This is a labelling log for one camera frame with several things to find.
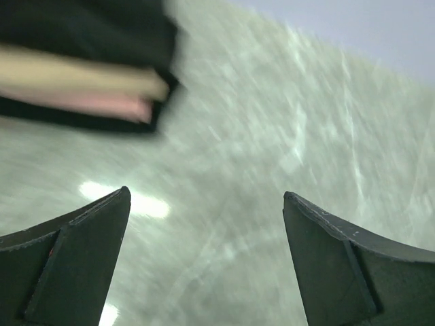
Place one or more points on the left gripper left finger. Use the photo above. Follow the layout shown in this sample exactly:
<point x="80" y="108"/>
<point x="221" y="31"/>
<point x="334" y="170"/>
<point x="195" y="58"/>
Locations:
<point x="59" y="272"/>

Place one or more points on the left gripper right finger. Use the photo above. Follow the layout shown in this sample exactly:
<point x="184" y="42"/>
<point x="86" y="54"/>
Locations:
<point x="348" y="275"/>

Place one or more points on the black t-shirt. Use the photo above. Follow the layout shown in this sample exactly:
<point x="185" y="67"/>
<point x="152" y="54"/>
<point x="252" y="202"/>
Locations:
<point x="134" y="33"/>
<point x="33" y="113"/>

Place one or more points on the folded black t-shirt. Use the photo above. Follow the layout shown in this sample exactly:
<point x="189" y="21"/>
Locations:
<point x="33" y="113"/>

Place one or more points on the folded pink t-shirt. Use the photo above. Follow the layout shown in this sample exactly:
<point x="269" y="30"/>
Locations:
<point x="124" y="107"/>

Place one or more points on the folded beige t-shirt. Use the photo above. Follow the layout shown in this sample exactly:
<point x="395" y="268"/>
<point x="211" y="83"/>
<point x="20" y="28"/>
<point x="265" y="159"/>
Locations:
<point x="30" y="74"/>

